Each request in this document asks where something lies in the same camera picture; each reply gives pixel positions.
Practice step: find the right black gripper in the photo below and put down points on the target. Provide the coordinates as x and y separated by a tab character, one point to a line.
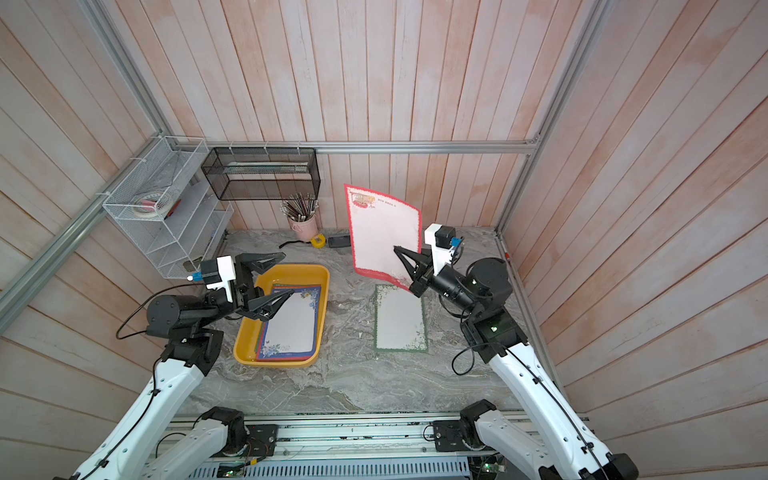
426	277

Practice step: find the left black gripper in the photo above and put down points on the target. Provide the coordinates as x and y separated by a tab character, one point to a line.
247	299

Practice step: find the green bordered stationery paper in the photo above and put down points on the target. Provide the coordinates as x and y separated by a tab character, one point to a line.
399	320

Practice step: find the blue bordered stationery paper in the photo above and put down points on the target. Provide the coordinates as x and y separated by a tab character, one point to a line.
292	334

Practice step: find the yellow plastic storage tray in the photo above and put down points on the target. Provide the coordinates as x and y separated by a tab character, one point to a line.
245	345

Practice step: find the red bordered stationery paper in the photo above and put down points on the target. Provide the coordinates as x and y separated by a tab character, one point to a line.
378	223

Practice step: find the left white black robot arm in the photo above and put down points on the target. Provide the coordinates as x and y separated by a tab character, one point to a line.
192	349

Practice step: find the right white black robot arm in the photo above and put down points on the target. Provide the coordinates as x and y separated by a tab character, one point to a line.
565	448

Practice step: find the pink pencil cup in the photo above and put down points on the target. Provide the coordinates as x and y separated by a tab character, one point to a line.
305	230

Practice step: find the yellow tape measure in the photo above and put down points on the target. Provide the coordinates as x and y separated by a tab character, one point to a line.
318	241

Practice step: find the pencils bundle in cup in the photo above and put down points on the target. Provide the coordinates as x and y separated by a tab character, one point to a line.
299	208

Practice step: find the tape roll on shelf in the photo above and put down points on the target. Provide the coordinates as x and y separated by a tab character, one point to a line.
153	205

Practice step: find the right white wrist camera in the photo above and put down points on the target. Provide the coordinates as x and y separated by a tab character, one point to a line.
446	247

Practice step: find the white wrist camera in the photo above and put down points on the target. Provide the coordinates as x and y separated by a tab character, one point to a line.
446	247
215	274

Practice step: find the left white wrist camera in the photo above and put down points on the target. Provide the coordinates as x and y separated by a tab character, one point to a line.
215	274

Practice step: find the black mesh wall basket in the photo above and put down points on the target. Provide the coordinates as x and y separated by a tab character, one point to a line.
262	173

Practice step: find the white wire shelf rack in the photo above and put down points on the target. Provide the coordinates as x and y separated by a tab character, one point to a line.
193	231

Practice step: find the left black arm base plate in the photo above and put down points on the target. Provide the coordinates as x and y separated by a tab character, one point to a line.
258	441

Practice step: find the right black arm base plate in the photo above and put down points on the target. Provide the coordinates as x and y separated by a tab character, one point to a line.
459	436

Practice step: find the aluminium front rail frame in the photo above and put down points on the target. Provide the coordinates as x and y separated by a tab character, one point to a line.
304	437

